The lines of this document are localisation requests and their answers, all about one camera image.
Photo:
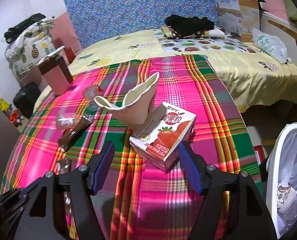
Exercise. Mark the pink green plaid tablecloth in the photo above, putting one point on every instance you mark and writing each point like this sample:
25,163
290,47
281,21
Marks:
151,205

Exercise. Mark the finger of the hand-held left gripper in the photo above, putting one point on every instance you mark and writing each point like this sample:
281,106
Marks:
13,194
13,207

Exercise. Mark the small red floor items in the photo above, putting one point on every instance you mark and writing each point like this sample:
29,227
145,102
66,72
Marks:
16,118

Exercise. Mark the white round bin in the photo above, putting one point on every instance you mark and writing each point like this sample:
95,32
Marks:
272,180

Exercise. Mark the black folded garment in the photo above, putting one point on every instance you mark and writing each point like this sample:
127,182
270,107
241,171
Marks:
21,28

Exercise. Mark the brown snack wrapper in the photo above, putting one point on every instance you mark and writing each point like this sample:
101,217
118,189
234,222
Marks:
74,132
68,202
63,166

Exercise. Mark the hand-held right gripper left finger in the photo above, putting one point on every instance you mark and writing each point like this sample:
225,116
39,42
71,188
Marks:
104,165

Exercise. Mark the yellow packet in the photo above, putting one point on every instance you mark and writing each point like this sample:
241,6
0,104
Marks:
2,102

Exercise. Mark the black suitcase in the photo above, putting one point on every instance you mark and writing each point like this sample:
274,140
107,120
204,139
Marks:
26,100

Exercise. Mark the white plastic bag green print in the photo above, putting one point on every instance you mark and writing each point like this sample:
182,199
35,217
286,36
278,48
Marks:
268,45

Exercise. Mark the clear plastic bottle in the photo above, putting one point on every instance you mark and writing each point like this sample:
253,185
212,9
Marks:
91,97

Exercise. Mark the pineapple print bedding bundle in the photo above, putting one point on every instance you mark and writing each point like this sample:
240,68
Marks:
31,50

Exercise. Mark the wooden side table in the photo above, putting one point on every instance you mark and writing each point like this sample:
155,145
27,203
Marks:
296,35

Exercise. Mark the pink tumbler with brown lid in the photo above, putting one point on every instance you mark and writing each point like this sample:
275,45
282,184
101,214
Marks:
54,80

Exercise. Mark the translucent white bin liner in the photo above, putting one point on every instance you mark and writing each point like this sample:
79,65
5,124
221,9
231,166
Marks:
296,155

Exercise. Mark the yellow pineapple print bed sheet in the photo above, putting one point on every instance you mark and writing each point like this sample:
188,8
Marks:
251,75

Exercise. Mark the clear plastic cup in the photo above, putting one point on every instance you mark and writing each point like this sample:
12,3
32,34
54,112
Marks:
64,122

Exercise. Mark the brown polka dot cloth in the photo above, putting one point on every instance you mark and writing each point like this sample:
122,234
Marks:
201,33

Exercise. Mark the fruit print white cloth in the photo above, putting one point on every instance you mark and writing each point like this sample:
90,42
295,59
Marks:
213,45

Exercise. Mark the blue floral headboard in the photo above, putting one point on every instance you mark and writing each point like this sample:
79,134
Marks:
138,10

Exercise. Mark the strawberry print drink carton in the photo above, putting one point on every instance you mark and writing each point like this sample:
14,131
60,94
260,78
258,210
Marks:
163,130

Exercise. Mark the open cardboard box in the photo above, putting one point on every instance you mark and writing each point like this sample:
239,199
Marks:
248,10

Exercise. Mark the black clothes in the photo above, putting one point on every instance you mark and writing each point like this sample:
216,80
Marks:
188,23

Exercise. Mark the pink cabinet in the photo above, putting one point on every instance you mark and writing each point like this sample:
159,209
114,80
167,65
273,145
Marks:
29,78

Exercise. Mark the red box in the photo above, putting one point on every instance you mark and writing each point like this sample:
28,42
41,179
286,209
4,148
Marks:
259,152

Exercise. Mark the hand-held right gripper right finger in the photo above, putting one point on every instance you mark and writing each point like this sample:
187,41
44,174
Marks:
188,170

